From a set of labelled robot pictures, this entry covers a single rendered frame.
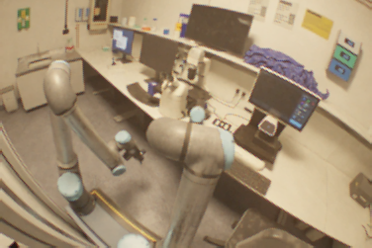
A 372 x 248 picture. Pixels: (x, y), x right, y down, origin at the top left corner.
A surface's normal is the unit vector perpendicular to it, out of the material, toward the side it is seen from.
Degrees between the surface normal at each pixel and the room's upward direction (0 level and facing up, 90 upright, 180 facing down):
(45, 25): 90
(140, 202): 0
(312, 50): 90
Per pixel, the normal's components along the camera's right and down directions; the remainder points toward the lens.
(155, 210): 0.20, -0.83
